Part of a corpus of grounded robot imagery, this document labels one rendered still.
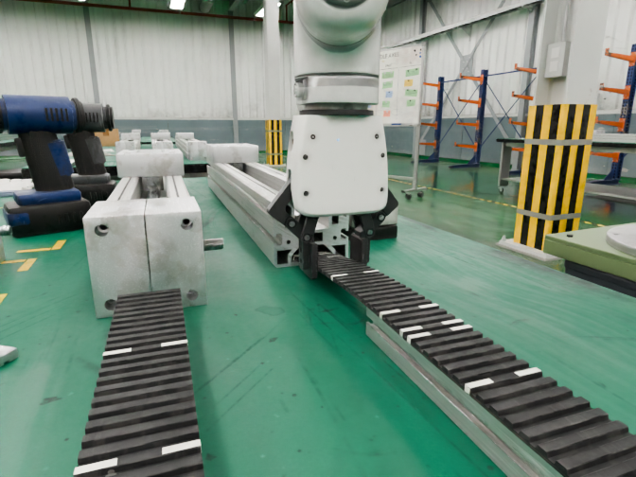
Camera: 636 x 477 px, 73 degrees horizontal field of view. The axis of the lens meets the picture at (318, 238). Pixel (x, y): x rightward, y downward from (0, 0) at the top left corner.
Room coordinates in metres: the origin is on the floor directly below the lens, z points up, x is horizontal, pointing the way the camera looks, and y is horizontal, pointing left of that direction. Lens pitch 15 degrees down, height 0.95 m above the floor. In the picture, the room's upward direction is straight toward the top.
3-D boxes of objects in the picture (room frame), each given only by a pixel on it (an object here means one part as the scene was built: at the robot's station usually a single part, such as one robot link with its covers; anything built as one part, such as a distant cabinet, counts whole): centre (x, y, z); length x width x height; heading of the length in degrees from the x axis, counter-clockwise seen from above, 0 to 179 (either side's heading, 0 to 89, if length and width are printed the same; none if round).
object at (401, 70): (6.39, -0.86, 0.97); 1.51 x 0.50 x 1.95; 41
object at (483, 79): (10.38, -3.47, 1.10); 3.30 x 0.90 x 2.20; 21
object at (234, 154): (1.14, 0.22, 0.87); 0.16 x 0.11 x 0.07; 20
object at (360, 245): (0.47, -0.06, 0.83); 0.03 x 0.03 x 0.07; 20
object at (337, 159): (0.46, -0.02, 0.92); 0.10 x 0.07 x 0.11; 110
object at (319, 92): (0.46, -0.02, 0.98); 0.09 x 0.08 x 0.03; 110
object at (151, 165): (0.84, 0.32, 0.87); 0.16 x 0.11 x 0.07; 20
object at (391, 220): (0.68, -0.07, 0.81); 0.10 x 0.08 x 0.06; 110
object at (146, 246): (0.43, 0.16, 0.83); 0.12 x 0.09 x 0.10; 110
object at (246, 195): (0.91, 0.14, 0.82); 0.80 x 0.10 x 0.09; 20
